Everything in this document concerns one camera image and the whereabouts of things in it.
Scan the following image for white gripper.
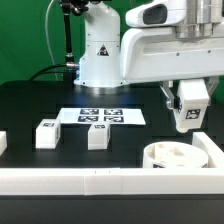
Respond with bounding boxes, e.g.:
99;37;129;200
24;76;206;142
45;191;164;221
120;25;224;110

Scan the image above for white round stool seat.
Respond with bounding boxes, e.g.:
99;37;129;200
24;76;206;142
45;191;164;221
142;141;208;168

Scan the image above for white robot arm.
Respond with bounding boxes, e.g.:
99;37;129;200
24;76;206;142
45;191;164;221
79;0;224;109

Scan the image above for white sheet with tags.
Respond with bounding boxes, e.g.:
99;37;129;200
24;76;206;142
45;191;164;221
57;108;146;125

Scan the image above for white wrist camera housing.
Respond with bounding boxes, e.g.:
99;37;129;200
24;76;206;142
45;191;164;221
126;0;187;28

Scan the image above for black camera stand pole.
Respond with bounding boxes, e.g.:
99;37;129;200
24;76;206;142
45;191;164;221
60;0;75;84

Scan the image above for black cable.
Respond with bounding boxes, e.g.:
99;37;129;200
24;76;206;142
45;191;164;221
29;64;69;82

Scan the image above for white front fence wall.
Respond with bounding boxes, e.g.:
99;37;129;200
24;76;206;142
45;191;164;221
0;168;224;196

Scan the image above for white cable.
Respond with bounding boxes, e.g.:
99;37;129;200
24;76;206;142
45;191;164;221
44;0;59;81

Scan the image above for white left fence wall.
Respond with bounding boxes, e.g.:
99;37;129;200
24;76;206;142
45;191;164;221
0;131;7;156

